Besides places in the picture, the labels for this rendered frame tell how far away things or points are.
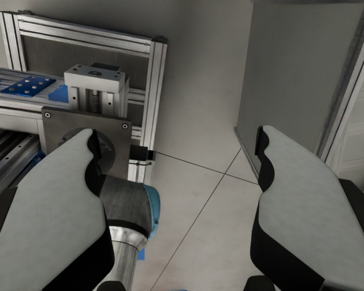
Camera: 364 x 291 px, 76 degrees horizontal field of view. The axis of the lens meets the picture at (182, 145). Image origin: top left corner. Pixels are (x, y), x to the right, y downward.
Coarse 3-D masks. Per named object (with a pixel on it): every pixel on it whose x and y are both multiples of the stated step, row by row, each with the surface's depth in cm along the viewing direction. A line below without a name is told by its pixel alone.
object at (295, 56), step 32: (256, 32) 129; (288, 32) 93; (320, 32) 73; (352, 32) 60; (256, 64) 130; (288, 64) 93; (320, 64) 73; (256, 96) 131; (288, 96) 94; (320, 96) 73; (256, 128) 132; (288, 128) 94; (320, 128) 74; (256, 160) 133
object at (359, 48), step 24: (264, 0) 115; (288, 0) 91; (312, 0) 76; (336, 0) 64; (360, 0) 56; (360, 24) 56; (360, 48) 57; (336, 96) 65; (336, 120) 66; (240, 144) 162
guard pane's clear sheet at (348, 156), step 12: (360, 72) 59; (360, 84) 59; (360, 96) 59; (348, 108) 63; (360, 108) 59; (348, 120) 63; (360, 120) 59; (336, 132) 68; (348, 132) 63; (360, 132) 59; (336, 144) 68; (348, 144) 63; (360, 144) 59; (336, 156) 68; (348, 156) 63; (360, 156) 59; (336, 168) 68; (348, 168) 63; (360, 168) 59; (360, 180) 60
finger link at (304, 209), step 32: (288, 160) 9; (320, 160) 9; (288, 192) 7; (320, 192) 7; (256, 224) 7; (288, 224) 6; (320, 224) 6; (352, 224) 6; (256, 256) 7; (288, 256) 6; (320, 256) 5; (352, 256) 5; (288, 288) 6; (320, 288) 5; (352, 288) 5
